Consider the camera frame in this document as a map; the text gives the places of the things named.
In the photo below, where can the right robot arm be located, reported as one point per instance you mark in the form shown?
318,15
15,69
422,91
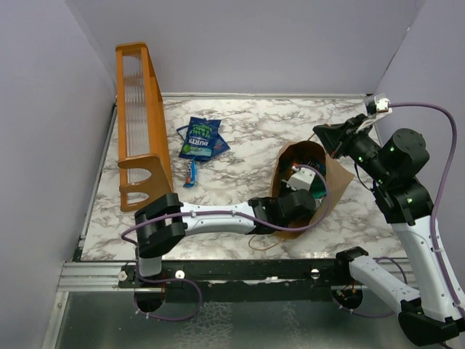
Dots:
428,314

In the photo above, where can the green snack packet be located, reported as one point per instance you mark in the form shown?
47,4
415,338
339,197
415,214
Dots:
318,190

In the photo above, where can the blue Burts crisps packet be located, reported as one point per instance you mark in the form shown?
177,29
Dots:
200,139

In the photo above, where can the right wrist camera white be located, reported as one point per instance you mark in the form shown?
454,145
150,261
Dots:
377,104

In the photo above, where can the brown paper bag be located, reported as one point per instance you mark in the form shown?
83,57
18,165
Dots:
334,189

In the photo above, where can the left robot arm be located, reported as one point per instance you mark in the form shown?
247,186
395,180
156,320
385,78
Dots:
162,224

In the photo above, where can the orange wooden rack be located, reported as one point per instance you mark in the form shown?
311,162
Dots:
143,149

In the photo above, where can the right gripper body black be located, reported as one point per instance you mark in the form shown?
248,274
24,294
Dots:
362,147

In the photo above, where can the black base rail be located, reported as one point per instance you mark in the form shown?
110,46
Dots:
241,280

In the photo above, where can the small blue candy bar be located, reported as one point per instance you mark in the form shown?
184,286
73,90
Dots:
191,175

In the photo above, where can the dark blue snack packet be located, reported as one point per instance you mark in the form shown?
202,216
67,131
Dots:
220,147

